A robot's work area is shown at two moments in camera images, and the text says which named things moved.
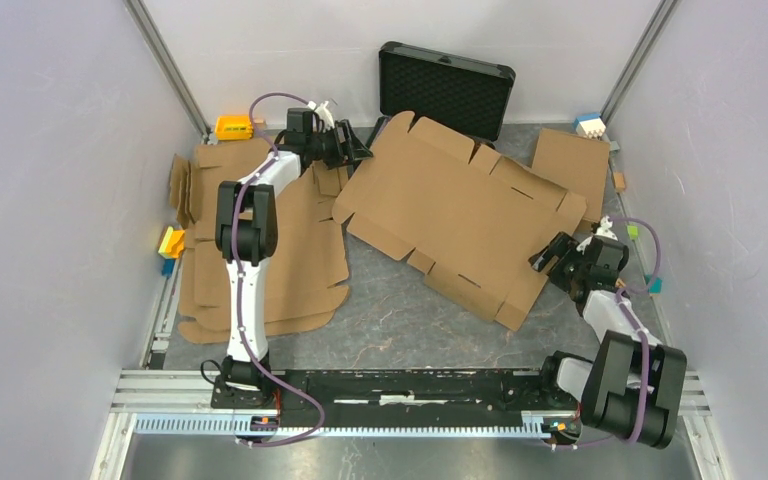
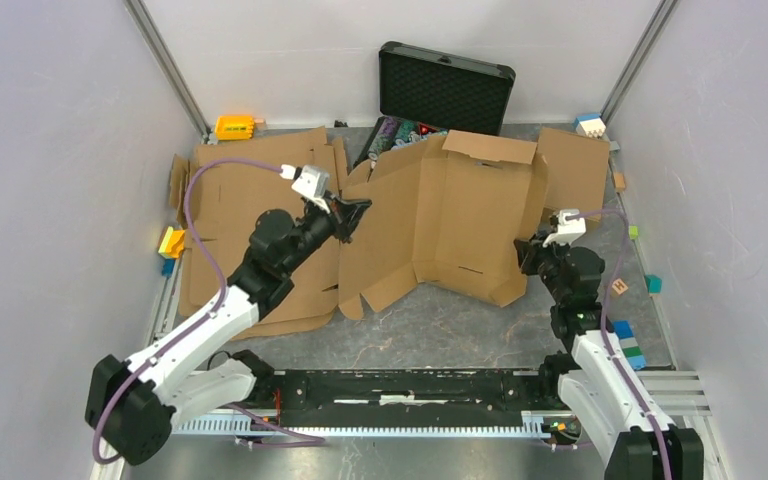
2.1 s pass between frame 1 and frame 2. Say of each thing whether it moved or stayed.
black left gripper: moved
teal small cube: stayed
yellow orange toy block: stayed
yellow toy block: stayed
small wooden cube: stayed
